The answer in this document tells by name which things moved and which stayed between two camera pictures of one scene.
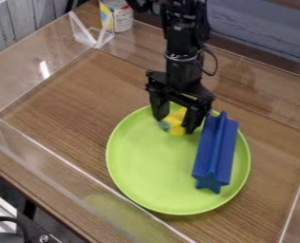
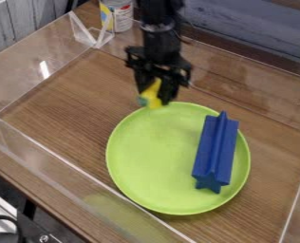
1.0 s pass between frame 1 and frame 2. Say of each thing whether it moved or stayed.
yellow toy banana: moved
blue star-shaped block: stayed
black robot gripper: moved
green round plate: stayed
